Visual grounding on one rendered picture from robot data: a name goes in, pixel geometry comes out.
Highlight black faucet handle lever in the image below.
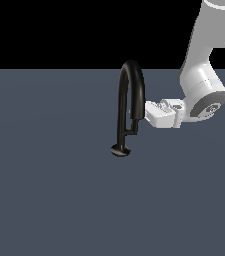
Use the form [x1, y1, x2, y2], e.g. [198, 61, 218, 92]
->
[123, 118, 141, 137]

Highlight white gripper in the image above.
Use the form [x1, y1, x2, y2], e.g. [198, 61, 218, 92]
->
[144, 98, 186, 129]

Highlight black arched faucet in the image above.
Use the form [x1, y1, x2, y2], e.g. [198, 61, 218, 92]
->
[110, 59, 147, 158]

